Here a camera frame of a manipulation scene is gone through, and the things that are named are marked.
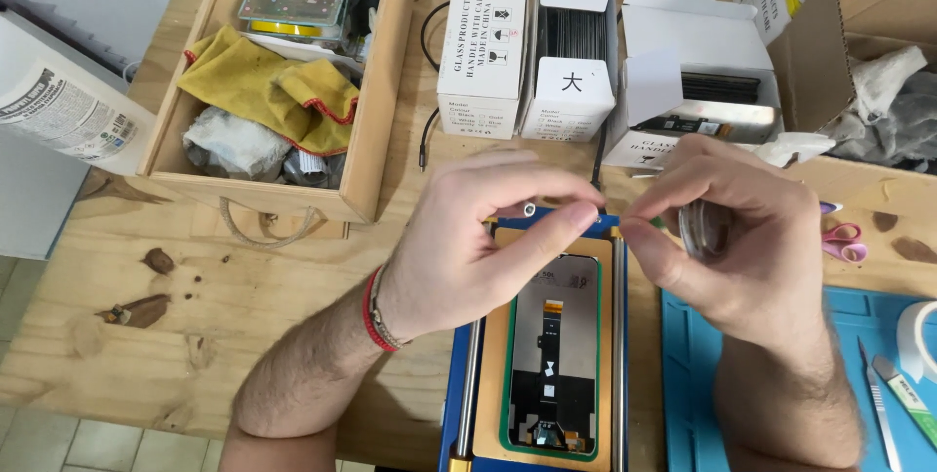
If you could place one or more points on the brown carton with rags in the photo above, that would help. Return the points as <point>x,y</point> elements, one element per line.
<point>812,62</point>

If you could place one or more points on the steel guide rod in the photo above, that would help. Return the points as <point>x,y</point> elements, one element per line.
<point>467,391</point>
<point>618,355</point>

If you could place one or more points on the green label scraper tool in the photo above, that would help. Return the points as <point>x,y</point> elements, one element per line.
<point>908,399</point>

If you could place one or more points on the white tape roll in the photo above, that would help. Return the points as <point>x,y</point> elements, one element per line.
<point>915,340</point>

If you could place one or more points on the open white box of glass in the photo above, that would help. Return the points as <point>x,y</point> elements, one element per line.
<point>575,84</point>

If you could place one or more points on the blue screen alignment jig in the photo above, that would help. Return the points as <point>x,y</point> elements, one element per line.
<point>452,384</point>

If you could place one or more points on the metal tweezers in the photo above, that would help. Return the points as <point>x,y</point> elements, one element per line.
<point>644,175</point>

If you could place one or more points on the small silver metal cylinder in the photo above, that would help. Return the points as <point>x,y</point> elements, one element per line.
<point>528,209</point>

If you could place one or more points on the green screen frame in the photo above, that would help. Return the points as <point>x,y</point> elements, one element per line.
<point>503,399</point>

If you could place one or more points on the person's left hand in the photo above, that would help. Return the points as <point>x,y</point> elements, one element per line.
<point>454,252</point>

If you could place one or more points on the person's right hand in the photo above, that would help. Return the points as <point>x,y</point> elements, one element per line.
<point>768,252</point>

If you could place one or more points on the white printed paper package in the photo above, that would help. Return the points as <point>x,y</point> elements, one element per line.
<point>66,113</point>

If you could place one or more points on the tan mould plate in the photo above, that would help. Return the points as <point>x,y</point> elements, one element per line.
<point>492,384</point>

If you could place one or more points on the steel scalpel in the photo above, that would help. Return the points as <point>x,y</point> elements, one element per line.
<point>878,406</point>

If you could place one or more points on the white crumpled tissue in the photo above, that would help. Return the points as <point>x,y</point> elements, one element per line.
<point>794,146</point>

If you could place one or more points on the blue silicone work mat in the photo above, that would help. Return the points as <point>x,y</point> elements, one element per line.
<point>692,399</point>

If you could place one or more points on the closed white cardboard box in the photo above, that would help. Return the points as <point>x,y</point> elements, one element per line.
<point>483,47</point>

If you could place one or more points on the phone display panel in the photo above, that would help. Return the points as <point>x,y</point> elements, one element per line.
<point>553,355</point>

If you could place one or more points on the yellow cloth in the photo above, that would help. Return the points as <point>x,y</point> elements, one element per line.
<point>249,80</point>

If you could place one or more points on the wooden crate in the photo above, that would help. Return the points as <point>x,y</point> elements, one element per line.
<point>380,91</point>

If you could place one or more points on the grey crumpled rag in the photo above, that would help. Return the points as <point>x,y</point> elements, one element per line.
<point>227,142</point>

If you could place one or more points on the purple tool tip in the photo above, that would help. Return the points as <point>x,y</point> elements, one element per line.
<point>831,207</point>

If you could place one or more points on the pink scissors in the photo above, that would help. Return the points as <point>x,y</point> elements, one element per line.
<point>843,241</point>

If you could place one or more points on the wide open white box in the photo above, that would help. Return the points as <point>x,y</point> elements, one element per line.
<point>695,40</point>

